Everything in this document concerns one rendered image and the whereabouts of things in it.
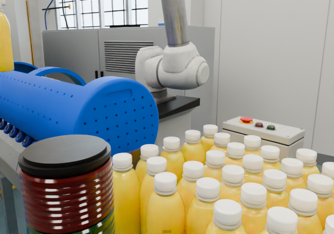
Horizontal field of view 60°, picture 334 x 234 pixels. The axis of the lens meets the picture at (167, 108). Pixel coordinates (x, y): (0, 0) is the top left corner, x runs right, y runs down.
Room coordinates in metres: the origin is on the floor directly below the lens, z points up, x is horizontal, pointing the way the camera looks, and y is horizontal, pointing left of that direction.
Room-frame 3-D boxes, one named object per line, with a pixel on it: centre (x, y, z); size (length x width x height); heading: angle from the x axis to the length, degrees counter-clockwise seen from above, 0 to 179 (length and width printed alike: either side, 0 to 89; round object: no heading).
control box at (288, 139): (0.78, -0.27, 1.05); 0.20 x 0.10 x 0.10; 44
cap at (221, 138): (0.68, -0.14, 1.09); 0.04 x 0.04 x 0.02
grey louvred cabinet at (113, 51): (3.28, 0.56, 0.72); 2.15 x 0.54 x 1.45; 53
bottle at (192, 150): (0.70, -0.07, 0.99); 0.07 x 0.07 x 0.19
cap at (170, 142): (0.65, -0.01, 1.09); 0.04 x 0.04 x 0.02
